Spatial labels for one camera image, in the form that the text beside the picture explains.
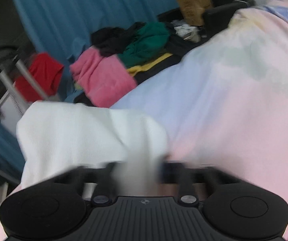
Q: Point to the pink garment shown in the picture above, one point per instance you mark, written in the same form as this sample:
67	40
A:
104	80

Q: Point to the blue curtain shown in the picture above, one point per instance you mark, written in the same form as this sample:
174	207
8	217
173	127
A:
62	28
11	158

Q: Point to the white garment steamer stand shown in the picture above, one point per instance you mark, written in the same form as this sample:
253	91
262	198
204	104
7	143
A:
12	67

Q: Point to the right blue curtain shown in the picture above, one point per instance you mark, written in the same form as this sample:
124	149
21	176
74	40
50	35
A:
62	28

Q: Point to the black armchair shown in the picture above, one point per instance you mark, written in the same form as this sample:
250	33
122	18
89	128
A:
215	19

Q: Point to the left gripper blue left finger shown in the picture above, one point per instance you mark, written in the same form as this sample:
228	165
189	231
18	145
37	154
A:
105	190

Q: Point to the white sweatpants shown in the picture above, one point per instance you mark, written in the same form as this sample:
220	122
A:
55	137

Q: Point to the left blue curtain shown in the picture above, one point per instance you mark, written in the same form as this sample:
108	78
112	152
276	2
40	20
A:
11	158

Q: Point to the red garment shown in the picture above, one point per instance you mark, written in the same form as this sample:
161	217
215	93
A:
47	72

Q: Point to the black garment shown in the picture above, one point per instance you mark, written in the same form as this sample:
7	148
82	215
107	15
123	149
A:
114	40

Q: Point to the brown paper bag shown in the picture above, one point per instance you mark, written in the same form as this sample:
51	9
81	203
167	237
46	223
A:
192	10

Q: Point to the green garment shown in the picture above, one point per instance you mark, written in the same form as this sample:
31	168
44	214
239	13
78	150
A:
148	42

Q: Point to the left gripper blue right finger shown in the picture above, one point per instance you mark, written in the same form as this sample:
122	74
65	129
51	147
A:
185	178

